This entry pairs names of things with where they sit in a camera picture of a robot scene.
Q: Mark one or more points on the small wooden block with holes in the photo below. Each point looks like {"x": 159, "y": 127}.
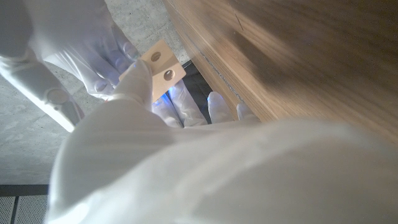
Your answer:
{"x": 164, "y": 70}

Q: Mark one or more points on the grey tape outline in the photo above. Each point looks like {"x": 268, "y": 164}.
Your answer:
{"x": 222, "y": 77}

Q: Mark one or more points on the black backdrop curtain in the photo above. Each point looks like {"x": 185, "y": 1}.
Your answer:
{"x": 199, "y": 87}

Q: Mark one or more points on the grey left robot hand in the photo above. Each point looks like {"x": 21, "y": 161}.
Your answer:
{"x": 217, "y": 174}

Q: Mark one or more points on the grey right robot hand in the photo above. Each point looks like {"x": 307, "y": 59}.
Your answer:
{"x": 71, "y": 37}

